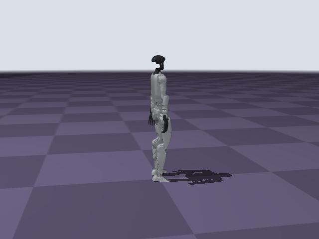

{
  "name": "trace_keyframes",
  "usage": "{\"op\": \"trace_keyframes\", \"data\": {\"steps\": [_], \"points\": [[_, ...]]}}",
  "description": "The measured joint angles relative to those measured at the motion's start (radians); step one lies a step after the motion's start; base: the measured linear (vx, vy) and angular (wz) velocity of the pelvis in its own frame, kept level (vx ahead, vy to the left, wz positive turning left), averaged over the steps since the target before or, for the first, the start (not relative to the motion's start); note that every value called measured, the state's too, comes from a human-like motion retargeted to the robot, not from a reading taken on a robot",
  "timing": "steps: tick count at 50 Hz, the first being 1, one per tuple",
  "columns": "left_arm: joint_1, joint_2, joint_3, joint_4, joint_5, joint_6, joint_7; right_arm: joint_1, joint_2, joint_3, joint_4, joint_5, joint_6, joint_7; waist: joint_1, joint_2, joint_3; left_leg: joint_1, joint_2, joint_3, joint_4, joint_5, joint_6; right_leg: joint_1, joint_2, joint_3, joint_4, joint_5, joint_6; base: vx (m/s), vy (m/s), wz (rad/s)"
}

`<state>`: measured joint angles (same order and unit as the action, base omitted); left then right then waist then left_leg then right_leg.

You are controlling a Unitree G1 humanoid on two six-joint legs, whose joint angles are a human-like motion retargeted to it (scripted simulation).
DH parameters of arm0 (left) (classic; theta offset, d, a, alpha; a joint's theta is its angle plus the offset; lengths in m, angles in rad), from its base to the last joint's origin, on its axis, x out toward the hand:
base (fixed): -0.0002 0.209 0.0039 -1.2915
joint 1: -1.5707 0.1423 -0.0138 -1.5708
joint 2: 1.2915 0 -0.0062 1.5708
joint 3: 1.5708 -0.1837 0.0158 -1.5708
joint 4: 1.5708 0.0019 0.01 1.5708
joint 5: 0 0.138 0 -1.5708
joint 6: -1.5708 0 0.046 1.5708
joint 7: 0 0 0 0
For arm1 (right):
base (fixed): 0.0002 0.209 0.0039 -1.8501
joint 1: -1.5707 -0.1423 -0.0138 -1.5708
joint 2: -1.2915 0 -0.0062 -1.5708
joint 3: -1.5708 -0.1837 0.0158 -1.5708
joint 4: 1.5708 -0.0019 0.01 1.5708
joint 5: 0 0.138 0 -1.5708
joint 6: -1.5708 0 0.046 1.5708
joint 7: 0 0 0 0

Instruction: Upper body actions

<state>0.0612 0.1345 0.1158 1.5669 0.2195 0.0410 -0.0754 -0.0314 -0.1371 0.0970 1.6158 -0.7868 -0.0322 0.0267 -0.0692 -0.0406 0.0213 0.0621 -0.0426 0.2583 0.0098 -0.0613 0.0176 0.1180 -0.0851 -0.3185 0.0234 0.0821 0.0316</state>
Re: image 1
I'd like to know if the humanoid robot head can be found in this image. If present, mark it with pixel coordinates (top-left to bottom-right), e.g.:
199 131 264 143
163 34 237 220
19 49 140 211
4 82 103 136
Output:
152 55 165 75

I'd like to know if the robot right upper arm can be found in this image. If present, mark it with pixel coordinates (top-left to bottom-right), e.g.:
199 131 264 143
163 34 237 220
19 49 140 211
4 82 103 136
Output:
158 75 167 101

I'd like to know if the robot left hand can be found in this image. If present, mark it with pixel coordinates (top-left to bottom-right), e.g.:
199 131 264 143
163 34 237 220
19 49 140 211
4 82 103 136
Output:
148 109 155 126

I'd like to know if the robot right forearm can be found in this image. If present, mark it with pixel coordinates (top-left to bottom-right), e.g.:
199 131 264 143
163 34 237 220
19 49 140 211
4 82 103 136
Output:
161 95 169 119

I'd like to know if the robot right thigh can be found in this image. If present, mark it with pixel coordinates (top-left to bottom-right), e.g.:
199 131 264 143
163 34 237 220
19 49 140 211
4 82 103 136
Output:
157 114 172 151

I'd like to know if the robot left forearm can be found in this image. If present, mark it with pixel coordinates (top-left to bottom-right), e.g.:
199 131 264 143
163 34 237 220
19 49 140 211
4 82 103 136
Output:
151 95 156 113

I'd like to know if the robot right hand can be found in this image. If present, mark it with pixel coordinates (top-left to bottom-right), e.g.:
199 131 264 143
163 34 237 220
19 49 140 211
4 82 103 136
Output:
161 115 168 133

